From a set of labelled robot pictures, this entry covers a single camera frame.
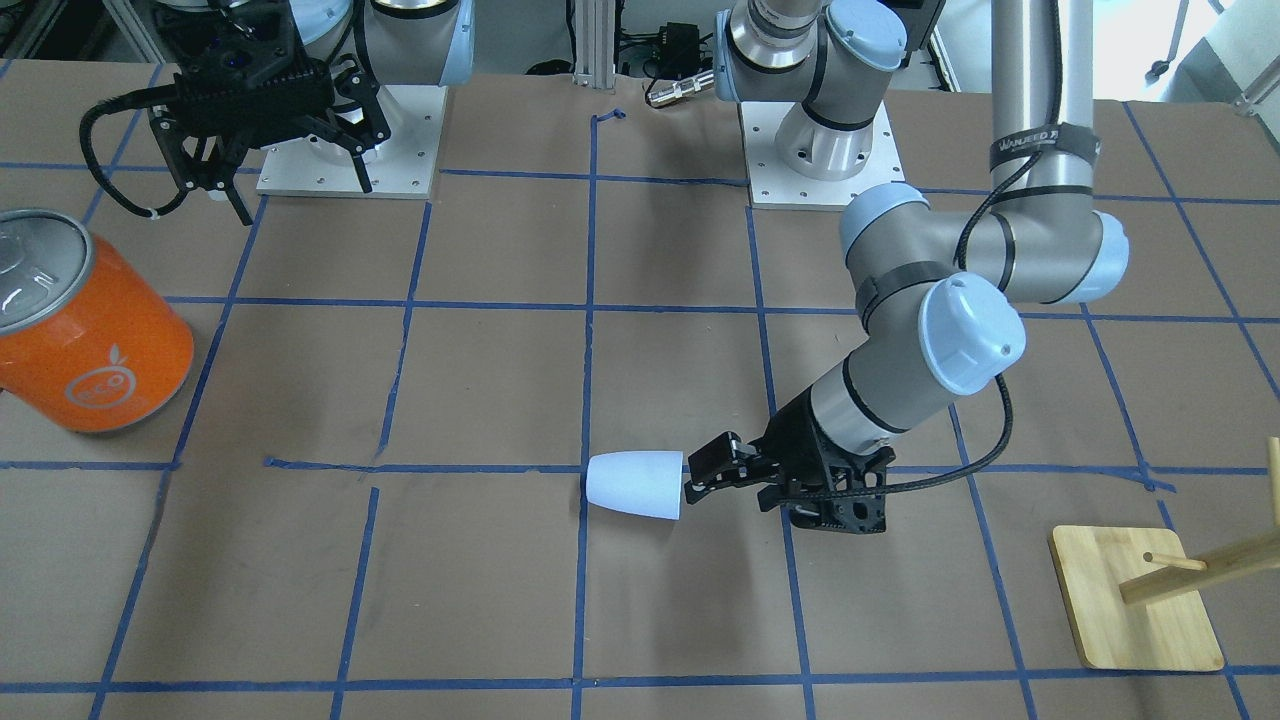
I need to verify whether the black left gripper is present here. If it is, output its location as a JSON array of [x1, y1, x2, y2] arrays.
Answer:
[[682, 389, 896, 512]]

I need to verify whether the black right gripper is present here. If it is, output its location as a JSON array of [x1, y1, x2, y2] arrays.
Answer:
[[148, 1, 390, 225]]

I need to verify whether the light blue plastic cup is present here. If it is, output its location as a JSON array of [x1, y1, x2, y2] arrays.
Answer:
[[586, 450, 684, 521]]

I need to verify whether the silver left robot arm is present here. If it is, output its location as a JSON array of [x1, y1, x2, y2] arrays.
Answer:
[[684, 1, 1130, 530]]

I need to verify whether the wooden cup stand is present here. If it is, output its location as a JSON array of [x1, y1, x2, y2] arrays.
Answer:
[[1048, 436, 1280, 673]]

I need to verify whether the orange metal can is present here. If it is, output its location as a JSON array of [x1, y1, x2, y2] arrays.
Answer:
[[1, 208, 195, 433]]

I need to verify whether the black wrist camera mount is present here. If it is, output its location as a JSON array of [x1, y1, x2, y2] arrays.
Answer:
[[783, 448, 896, 536]]

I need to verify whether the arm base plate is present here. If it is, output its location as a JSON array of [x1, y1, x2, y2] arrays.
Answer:
[[256, 85, 449, 201], [739, 102, 905, 211]]

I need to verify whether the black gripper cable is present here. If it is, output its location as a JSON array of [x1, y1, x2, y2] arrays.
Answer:
[[800, 126, 1100, 501]]

